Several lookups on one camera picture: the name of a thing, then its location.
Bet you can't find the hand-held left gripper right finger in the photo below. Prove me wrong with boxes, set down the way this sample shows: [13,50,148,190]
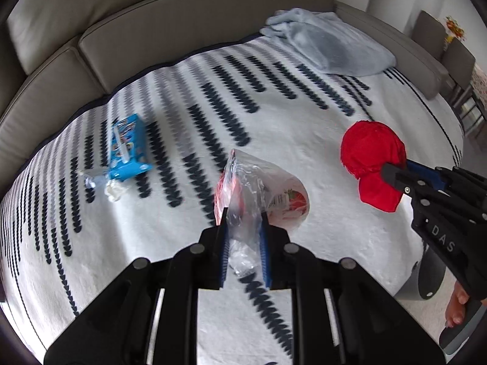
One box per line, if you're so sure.
[260,211,446,365]

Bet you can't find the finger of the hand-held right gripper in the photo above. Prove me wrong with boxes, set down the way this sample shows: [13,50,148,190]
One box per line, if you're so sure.
[381,163,431,203]
[404,159,447,191]

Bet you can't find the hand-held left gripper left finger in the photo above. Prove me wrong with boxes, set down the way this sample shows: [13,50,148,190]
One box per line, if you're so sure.
[44,207,231,365]

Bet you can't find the clear plastic bag red print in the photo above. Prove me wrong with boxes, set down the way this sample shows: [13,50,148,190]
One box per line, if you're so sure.
[214,148,310,277]

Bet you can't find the person's right hand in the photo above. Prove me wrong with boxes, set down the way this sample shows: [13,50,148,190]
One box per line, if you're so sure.
[444,283,476,329]

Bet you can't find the patterned tablecloth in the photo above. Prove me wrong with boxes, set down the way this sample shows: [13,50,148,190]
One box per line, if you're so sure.
[471,66,487,99]

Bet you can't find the grey dining chairs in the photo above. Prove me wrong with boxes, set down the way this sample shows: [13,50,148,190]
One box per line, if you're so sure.
[441,38,483,130]

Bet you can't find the white blue printed blanket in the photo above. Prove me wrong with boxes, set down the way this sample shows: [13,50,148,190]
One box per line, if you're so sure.
[0,32,467,365]

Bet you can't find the white crumpled tissue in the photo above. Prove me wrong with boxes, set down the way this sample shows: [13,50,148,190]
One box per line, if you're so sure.
[103,180,131,202]

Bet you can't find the brown dining chair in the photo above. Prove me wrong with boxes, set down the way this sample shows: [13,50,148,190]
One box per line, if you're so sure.
[413,9,450,61]

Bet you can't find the blue snack box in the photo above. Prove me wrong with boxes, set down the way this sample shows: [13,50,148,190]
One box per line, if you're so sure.
[107,113,155,180]

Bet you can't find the light blue fleece towel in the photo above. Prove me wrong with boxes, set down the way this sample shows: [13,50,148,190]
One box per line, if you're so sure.
[260,8,397,76]

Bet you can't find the yellow red flower bouquet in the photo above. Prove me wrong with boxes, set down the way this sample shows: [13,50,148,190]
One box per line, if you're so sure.
[444,15,468,44]

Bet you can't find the clear crumpled wrapper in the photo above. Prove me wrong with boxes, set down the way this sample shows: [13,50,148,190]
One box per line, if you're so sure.
[78,167,111,191]

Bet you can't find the grey sofa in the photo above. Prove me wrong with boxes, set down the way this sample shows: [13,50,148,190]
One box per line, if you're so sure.
[0,0,463,198]

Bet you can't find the light grey leather cushion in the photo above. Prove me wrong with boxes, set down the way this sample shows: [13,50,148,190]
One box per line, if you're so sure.
[8,0,181,75]

